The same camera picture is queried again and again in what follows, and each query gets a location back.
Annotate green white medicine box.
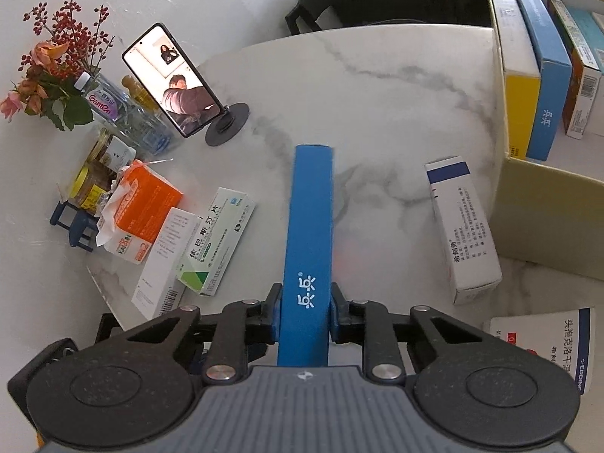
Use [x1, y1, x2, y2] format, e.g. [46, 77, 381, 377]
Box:
[174, 187, 257, 297]

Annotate beige cardboard storage box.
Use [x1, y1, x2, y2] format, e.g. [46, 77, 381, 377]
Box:
[480, 0, 604, 280]

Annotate flower and berry bouquet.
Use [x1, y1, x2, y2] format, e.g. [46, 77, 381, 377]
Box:
[0, 0, 117, 132]

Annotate gold-lidded glass jar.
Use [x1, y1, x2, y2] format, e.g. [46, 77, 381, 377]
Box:
[92, 129, 137, 175]

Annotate white blue-striped medicine box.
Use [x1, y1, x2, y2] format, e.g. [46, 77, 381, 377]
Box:
[424, 155, 504, 306]

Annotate blue miniature rack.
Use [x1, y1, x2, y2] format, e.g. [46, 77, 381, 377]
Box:
[48, 199, 103, 252]

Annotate clear plastic water bottle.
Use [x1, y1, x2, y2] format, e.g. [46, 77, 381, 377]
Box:
[73, 71, 163, 152]

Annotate white narrow medicine box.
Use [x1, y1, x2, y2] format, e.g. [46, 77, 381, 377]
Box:
[131, 206, 203, 320]

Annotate amber glass bottle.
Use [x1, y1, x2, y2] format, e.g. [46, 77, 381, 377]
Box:
[121, 74, 159, 116]

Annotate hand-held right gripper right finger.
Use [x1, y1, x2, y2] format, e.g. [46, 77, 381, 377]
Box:
[329, 282, 479, 384]

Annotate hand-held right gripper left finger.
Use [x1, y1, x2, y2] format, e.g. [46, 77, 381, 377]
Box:
[125, 282, 285, 384]

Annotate blue medicine box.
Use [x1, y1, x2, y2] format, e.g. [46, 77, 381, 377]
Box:
[510, 0, 575, 162]
[275, 144, 337, 369]

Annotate orange tissue pack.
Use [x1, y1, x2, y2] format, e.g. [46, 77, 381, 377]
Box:
[96, 159, 185, 266]

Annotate smartphone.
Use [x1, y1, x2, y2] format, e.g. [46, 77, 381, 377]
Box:
[121, 22, 227, 139]

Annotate large white yellow-ended box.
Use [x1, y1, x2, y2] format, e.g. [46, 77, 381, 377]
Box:
[487, 0, 542, 161]

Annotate yellow-lidded glass jar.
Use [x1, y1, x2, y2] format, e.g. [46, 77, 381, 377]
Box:
[70, 163, 110, 212]

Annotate white blue-edged medicine box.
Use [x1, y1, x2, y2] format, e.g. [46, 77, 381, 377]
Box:
[482, 307, 594, 397]

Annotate teal white medicine box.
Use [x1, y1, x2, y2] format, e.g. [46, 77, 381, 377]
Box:
[564, 6, 604, 76]

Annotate white marble desktop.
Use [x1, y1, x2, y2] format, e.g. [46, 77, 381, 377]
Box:
[86, 23, 604, 388]

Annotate black phone stand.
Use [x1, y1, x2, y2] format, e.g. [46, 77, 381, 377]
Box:
[204, 102, 251, 147]

